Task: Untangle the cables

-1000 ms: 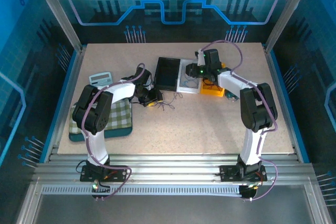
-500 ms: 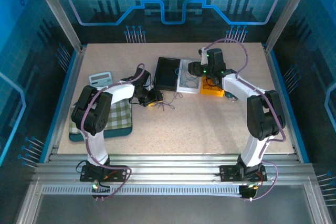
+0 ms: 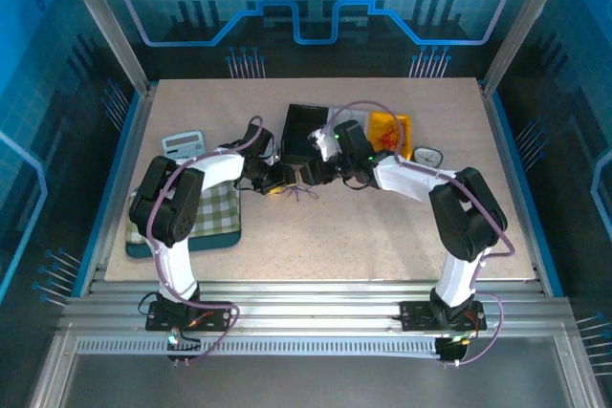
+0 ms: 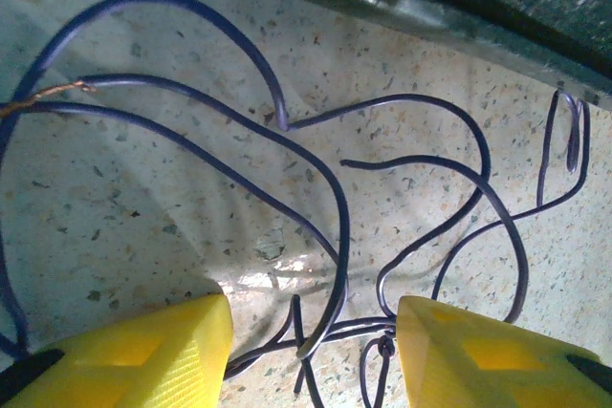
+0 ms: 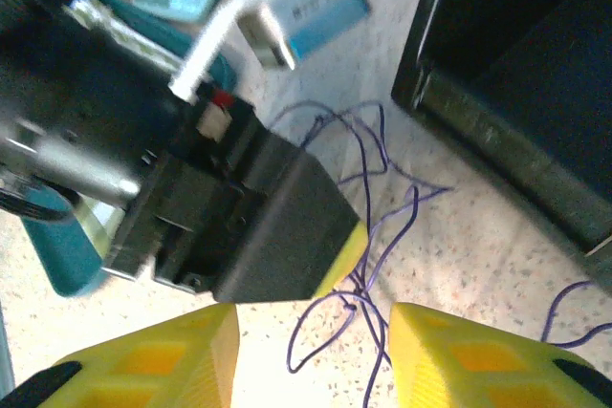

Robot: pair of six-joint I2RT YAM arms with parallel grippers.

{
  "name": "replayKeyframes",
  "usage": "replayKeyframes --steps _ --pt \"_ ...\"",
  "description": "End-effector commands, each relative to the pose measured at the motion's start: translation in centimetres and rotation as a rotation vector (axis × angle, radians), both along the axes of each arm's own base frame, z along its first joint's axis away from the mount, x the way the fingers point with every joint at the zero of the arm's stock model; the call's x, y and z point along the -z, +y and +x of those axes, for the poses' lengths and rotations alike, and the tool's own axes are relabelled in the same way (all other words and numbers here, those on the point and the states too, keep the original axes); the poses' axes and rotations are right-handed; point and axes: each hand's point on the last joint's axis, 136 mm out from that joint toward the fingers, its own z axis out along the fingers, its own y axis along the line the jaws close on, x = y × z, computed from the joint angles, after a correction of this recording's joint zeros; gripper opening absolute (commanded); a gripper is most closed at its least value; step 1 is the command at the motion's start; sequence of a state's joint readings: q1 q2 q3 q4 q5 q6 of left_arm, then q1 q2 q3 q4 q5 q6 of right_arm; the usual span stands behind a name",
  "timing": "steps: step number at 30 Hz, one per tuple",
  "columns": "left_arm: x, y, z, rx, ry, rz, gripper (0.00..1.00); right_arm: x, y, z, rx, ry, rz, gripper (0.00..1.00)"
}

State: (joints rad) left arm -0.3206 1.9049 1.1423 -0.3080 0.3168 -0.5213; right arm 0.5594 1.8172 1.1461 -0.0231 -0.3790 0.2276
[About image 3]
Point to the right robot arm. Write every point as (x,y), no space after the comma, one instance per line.
(406,178)

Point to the black base controller board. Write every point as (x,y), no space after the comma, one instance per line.
(181,348)
(454,350)

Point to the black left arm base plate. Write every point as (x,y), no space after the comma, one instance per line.
(215,315)

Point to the grey calculator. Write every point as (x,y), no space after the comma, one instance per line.
(184,143)

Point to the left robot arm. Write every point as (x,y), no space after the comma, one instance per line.
(215,171)

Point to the aluminium front rail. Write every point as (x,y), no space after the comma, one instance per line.
(311,307)

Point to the yellow plastic bin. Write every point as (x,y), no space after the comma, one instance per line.
(382,121)

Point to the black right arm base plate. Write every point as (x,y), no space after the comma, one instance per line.
(416,315)

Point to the small white clock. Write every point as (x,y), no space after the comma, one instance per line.
(428,157)

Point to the black plastic tray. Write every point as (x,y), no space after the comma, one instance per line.
(301,131)

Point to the teal mat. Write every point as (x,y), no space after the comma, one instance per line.
(215,243)

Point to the aluminium frame post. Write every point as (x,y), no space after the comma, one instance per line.
(110,35)
(521,30)

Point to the green checkered cloth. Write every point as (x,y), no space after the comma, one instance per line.
(220,212)

